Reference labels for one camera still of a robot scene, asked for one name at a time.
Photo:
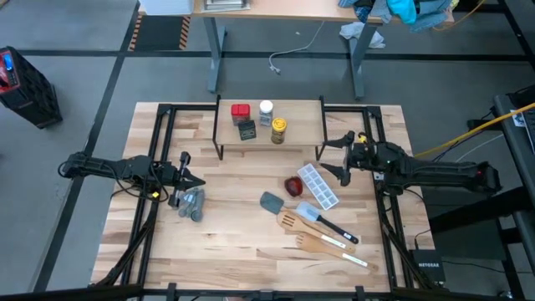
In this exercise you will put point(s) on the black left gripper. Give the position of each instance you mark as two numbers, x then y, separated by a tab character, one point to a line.
171	173

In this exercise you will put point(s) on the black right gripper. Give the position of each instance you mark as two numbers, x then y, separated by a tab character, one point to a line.
361	156

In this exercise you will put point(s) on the red apple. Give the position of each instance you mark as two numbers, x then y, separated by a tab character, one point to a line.
293	187

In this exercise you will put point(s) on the yellow-lid spice jar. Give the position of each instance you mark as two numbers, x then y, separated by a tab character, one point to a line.
278	125

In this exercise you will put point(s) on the dark green spice tin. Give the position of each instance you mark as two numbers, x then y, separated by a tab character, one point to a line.
247	130

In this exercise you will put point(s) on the red-lid spice jar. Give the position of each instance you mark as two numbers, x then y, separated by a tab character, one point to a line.
241	110

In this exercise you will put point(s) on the white-lid spice jar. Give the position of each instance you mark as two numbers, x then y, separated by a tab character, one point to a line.
266	106

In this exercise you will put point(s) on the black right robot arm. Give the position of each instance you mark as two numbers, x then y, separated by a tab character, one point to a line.
439	173

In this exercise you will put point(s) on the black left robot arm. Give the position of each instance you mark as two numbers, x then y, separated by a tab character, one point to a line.
104	167

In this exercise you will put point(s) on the wooden shelf riser black legs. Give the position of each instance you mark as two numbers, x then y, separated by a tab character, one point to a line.
301	125

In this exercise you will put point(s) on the white ice cube tray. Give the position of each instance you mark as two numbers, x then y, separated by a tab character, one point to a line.
317	186

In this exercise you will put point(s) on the wooden slotted spatula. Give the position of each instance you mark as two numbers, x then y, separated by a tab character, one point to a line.
288	219

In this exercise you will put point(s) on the white cloth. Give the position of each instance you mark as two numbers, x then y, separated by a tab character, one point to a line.
355	31

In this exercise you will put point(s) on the black mat hazard stripes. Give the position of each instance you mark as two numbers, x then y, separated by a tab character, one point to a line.
161	33

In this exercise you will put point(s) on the wooden desk grey legs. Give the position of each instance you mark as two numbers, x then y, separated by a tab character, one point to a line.
292	10

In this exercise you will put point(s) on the pile of clothes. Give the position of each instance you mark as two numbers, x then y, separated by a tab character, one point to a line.
401	10

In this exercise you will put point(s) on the black side desk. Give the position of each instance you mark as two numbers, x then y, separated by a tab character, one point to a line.
514	138

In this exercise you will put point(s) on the stack of papers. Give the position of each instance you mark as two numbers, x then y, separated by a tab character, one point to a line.
225	4

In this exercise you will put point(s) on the black metal table frame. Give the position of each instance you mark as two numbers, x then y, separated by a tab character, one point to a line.
372	125

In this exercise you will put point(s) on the black Netgear switch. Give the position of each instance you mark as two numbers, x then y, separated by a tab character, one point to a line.
428	265

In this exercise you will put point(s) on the black horizontal frame bar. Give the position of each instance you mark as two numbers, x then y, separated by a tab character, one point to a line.
62	292

